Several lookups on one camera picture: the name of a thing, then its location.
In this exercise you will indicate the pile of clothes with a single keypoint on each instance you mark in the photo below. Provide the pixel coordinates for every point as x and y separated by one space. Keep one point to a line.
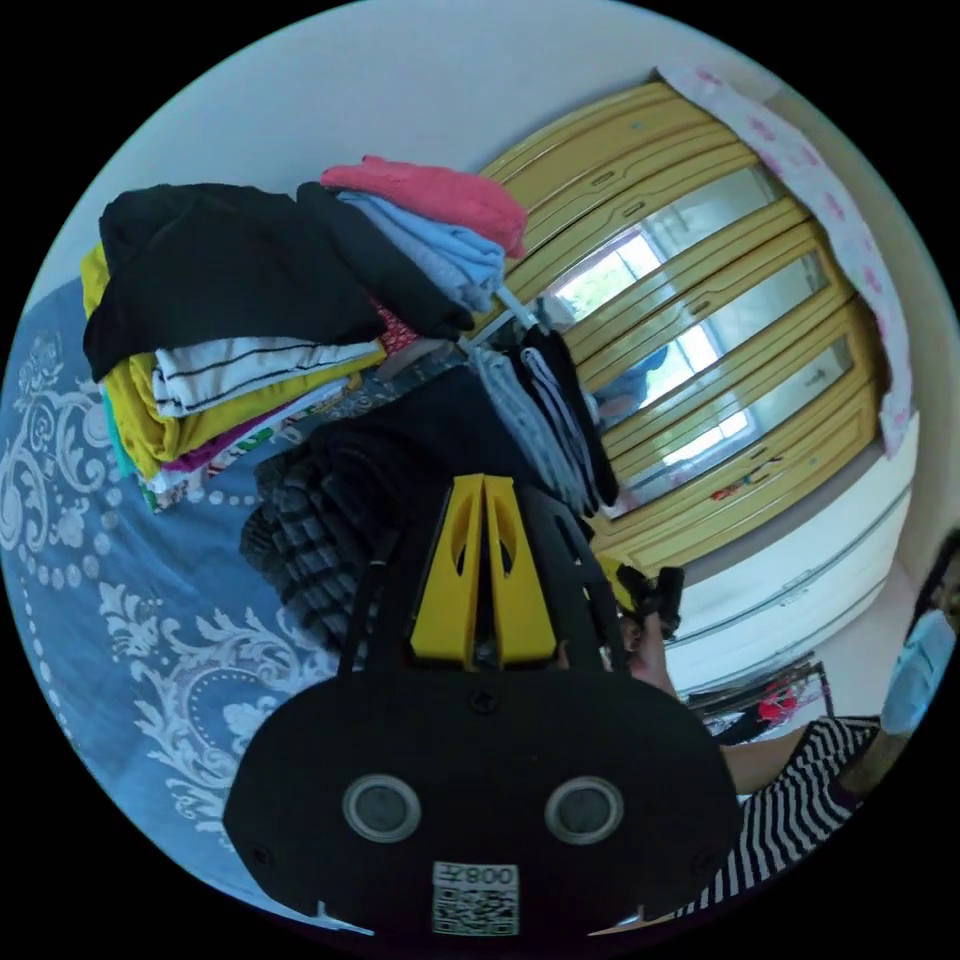
225 285

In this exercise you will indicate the pink floral cloth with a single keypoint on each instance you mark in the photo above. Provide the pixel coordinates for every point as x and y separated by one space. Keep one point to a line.
847 225

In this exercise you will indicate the grey striped sweater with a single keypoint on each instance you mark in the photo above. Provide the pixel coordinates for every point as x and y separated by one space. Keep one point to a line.
307 547

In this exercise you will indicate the dark blue jeans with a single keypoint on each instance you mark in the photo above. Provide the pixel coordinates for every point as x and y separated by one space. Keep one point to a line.
420 435

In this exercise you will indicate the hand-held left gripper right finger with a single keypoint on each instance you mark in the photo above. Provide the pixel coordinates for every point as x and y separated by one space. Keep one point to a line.
521 607

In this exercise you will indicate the white rack with hanging garments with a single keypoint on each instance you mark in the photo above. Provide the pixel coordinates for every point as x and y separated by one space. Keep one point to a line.
547 420

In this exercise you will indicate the person's body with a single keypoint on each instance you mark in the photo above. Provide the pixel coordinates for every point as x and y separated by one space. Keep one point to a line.
795 810

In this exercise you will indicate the yellow cupboard with mirror doors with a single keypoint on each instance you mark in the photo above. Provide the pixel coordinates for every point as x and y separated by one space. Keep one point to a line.
750 315

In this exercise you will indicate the person's right forearm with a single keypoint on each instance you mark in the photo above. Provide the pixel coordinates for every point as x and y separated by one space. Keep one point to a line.
765 761

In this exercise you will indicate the person's right hand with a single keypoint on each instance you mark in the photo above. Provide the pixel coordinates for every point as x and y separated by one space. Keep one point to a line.
649 656

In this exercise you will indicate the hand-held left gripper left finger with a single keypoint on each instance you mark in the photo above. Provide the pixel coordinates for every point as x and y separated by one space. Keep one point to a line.
446 600

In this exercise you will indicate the bed with blue patterned quilt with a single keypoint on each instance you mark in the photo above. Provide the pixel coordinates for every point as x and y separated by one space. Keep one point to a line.
150 540

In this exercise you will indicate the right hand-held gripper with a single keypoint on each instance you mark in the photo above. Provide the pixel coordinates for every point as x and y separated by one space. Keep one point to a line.
664 596

